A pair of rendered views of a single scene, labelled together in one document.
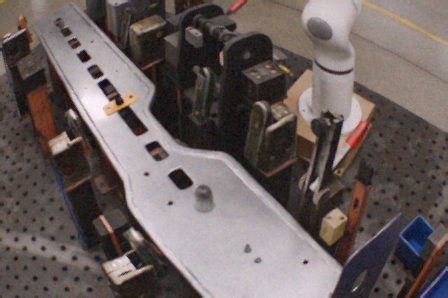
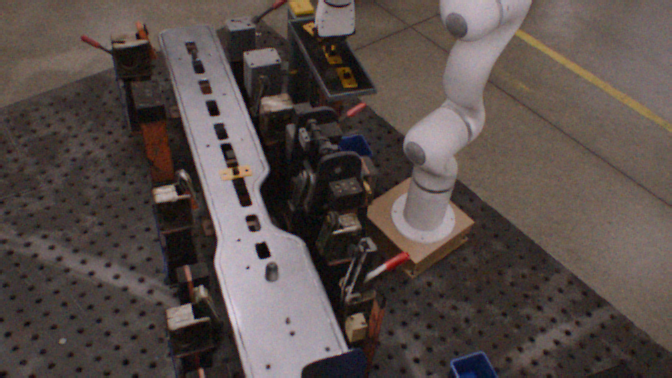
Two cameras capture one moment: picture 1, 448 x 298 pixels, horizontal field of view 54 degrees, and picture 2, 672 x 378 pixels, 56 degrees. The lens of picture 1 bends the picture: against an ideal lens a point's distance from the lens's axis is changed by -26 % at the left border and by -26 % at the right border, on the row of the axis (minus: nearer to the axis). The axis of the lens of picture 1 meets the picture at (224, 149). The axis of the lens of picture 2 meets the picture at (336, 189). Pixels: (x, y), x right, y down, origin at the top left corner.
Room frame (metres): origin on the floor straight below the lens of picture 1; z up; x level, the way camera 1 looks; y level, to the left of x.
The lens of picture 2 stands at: (-0.17, -0.20, 2.21)
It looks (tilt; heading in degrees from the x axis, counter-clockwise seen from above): 47 degrees down; 8
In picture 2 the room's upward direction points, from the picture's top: 7 degrees clockwise
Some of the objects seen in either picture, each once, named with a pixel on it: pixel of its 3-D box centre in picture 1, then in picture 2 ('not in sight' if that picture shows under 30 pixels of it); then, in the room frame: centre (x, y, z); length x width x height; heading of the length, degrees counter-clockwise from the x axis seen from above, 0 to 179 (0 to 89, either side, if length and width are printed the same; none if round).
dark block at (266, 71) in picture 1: (263, 149); (338, 240); (0.85, -0.08, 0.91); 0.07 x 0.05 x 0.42; 123
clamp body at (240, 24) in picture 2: (100, 26); (242, 68); (1.51, 0.40, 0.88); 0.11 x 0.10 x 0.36; 123
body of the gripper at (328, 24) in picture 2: not in sight; (336, 14); (1.29, 0.06, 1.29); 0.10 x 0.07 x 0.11; 118
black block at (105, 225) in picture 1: (125, 263); (197, 307); (0.60, 0.22, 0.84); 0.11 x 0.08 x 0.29; 123
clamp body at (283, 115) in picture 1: (273, 182); (338, 268); (0.78, -0.10, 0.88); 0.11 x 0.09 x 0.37; 123
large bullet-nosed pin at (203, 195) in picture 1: (203, 199); (271, 271); (0.64, 0.04, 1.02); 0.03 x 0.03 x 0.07
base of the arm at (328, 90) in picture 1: (333, 85); (427, 198); (1.10, -0.29, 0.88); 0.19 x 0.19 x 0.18
